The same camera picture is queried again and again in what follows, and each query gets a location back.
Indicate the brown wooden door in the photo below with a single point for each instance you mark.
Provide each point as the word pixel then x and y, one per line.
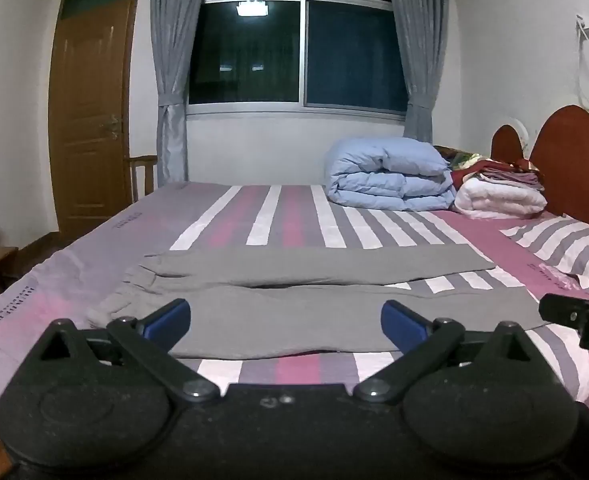
pixel 89 110

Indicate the white folded blanket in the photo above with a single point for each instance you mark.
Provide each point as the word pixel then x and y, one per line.
pixel 499 202

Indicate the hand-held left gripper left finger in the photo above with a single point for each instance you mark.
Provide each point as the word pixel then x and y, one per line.
pixel 167 321

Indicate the red-brown wooden headboard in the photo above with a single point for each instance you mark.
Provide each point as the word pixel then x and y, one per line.
pixel 574 160

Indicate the grey pants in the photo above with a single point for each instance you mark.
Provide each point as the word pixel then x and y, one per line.
pixel 299 320

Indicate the sliding glass window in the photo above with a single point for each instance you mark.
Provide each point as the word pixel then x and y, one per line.
pixel 344 50

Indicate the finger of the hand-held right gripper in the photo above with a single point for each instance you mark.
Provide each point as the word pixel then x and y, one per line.
pixel 562 310

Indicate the light blue folded duvet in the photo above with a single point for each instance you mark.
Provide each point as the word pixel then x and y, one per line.
pixel 389 175

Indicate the bed with striped sheet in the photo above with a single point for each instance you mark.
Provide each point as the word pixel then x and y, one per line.
pixel 224 215

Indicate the striped pillow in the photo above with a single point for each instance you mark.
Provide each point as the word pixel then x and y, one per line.
pixel 564 245

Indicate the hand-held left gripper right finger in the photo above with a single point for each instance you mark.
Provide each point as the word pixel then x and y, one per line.
pixel 403 321

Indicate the grey curtain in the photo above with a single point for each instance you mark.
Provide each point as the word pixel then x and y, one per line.
pixel 172 60
pixel 419 35

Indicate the floral patterned cloth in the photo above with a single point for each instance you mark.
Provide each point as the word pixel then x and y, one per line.
pixel 457 157

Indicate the maroon folded clothes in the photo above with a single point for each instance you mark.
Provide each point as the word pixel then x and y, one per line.
pixel 504 175

